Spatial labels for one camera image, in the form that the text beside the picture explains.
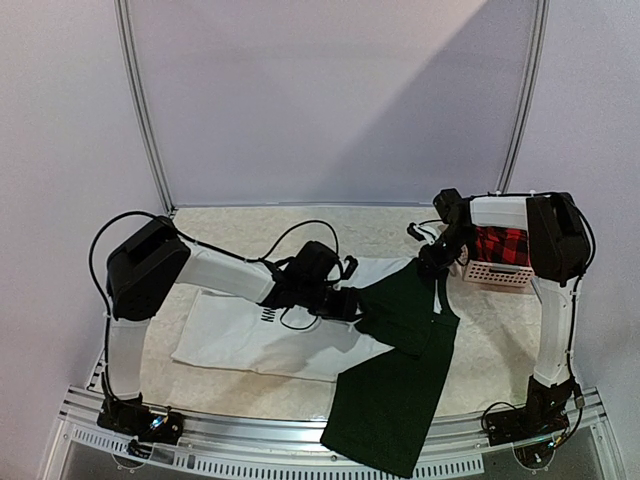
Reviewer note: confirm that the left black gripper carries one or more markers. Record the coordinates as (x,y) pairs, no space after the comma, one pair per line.
(346,309)

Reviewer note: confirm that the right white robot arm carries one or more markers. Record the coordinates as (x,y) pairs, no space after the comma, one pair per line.
(560,245)

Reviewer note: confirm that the aluminium frame post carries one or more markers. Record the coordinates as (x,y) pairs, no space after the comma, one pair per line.
(526,95)
(124,21)

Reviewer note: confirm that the white green raglan t-shirt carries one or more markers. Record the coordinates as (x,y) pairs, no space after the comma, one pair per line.
(389,369)

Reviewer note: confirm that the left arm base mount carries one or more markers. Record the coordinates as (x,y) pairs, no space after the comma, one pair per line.
(148,423)

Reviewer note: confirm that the right aluminium frame post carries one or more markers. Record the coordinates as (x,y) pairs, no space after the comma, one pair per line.
(526,95)

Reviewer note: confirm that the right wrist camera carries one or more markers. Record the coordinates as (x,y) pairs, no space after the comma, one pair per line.
(423,233)

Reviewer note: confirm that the pink plastic laundry basket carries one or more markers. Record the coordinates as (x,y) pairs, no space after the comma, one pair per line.
(493,274)

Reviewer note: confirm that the left aluminium frame post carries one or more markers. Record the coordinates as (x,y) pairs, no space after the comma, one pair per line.
(124,21)

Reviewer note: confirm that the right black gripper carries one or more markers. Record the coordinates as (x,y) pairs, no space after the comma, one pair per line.
(432,257)

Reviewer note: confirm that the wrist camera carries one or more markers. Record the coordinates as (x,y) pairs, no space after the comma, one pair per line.
(347,267)
(423,233)

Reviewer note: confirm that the red black plaid garment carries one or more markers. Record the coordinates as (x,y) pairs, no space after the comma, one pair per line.
(506,246)

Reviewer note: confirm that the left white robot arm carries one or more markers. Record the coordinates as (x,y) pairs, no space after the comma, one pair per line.
(142,271)

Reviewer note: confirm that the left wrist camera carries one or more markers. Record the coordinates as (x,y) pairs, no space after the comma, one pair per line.
(347,267)

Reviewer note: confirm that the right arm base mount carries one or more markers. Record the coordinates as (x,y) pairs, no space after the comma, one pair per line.
(544,412)

